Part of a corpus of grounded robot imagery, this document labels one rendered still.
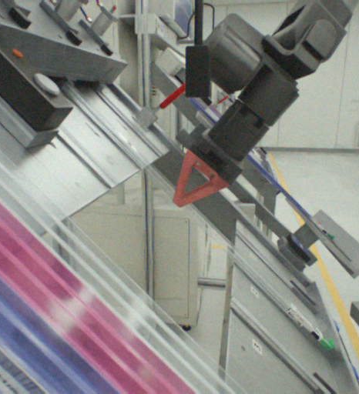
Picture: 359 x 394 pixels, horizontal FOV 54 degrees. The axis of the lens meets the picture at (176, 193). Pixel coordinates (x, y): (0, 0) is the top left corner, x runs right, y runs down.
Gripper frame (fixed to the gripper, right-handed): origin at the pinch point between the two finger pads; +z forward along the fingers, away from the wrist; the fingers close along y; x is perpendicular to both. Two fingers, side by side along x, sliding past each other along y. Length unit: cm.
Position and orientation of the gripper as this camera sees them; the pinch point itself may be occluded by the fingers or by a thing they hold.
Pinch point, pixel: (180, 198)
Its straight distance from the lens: 48.4
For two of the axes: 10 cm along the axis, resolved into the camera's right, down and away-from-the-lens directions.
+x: 7.7, 6.4, 0.3
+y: -1.8, 2.6, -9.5
